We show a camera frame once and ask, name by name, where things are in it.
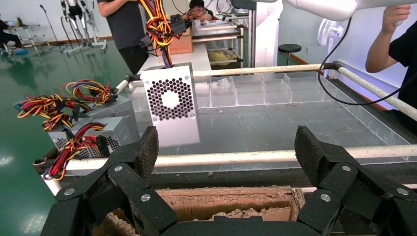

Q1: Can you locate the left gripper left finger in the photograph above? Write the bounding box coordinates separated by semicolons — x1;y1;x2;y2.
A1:
40;126;178;236

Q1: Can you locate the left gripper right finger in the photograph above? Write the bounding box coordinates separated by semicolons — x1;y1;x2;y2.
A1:
294;125;417;236

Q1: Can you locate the grey power supply with cables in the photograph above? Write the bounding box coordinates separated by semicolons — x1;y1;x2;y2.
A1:
138;0;201;148
60;80;141;142
13;94;93;151
42;117;135;182

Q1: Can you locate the bare forearm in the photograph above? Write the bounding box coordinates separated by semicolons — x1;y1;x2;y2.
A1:
97;0;139;18
364;28;397;74

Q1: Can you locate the bare person hand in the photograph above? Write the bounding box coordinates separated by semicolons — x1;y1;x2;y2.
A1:
381;3;412;35

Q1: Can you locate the white table leg pipe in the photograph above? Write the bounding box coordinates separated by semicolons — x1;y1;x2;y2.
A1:
42;176;71;197

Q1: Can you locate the brown cardboard box with dividers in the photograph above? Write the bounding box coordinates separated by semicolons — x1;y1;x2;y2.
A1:
91;185;307;236

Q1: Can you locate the clear acrylic divider tray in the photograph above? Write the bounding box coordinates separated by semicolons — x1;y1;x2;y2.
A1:
132;72;412;164

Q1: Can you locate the white table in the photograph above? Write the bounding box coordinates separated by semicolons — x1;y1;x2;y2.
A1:
138;43;212;75

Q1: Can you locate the black round stool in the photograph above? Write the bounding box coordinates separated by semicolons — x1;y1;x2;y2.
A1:
277;43;302;66

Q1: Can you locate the small brown carton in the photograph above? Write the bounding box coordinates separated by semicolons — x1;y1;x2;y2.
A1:
168;28;193;56

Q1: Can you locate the person in black t-shirt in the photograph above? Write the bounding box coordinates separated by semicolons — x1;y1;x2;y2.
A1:
387;19;417;133

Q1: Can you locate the standing person in dark shirt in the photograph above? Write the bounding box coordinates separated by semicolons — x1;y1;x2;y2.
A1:
97;0;155;75

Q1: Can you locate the white round device with label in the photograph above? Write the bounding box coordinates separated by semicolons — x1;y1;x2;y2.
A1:
316;18;345;47

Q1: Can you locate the yellow cloth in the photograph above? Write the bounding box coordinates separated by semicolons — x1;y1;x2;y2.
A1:
208;50;238;63

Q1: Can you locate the white column cabinet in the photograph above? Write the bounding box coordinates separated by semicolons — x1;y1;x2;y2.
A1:
251;0;284;68

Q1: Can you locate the black tripod stand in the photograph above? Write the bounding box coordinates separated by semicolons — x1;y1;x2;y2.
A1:
39;3;68;53

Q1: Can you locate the metal shelf rack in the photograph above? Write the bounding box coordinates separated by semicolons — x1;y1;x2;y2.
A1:
192;13;253;69

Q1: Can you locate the small desk with laptop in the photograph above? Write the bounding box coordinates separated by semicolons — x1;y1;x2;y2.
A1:
6;18;44;50

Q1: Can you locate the seated person in black clothes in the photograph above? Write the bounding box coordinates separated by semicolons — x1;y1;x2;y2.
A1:
0;18;24;50

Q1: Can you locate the seated person with black hair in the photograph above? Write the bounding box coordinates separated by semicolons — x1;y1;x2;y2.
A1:
188;0;214;22

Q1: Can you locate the white table rail pipe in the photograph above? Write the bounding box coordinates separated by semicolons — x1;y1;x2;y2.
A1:
192;63;323;79
337;66;417;122
115;80;130;95
65;145;417;172

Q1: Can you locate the black cable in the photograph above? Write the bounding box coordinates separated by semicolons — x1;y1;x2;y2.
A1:
317;16;417;107

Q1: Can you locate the white frame robot stand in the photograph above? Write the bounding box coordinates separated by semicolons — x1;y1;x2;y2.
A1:
60;0;108;55

